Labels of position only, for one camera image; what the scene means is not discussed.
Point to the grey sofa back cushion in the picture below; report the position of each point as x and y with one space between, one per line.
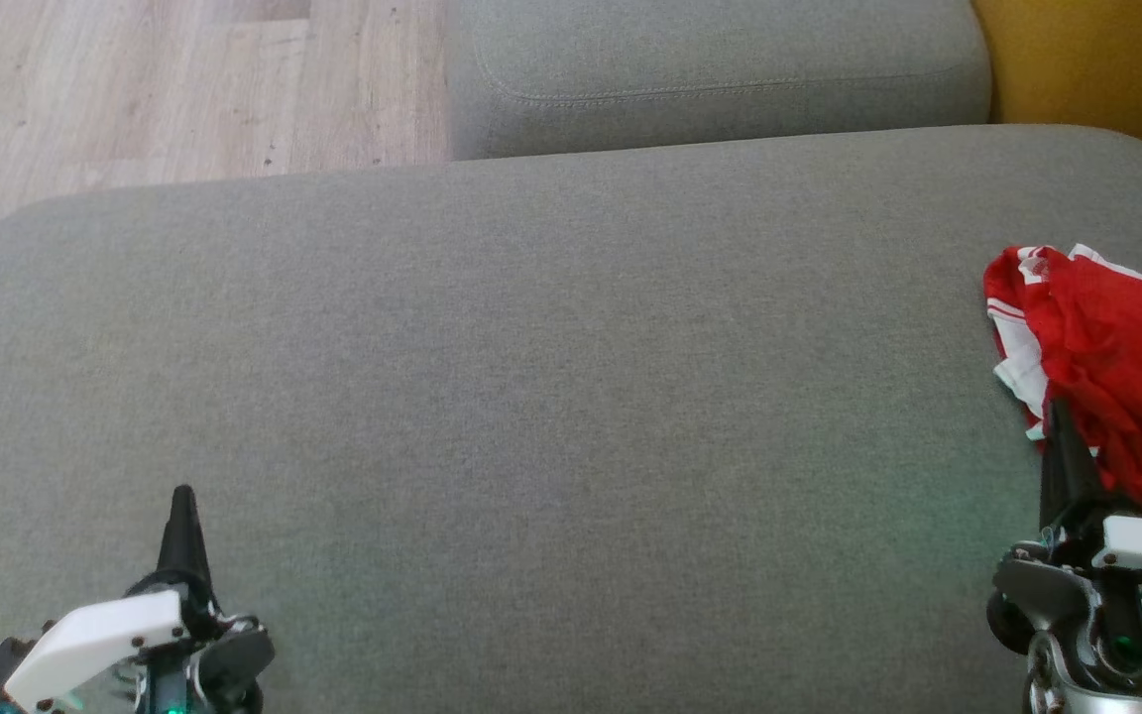
710 69

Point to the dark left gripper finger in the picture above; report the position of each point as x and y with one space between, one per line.
182 545

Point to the red shorts white stripe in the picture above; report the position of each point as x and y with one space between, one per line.
1136 377

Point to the yellow panel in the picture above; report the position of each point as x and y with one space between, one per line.
1106 69

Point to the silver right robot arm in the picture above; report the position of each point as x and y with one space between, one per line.
1057 694

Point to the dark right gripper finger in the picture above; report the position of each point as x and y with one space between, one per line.
1069 476

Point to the grey sofa seat cushion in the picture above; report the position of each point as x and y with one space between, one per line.
531 397

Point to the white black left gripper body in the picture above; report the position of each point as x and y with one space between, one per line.
105 640

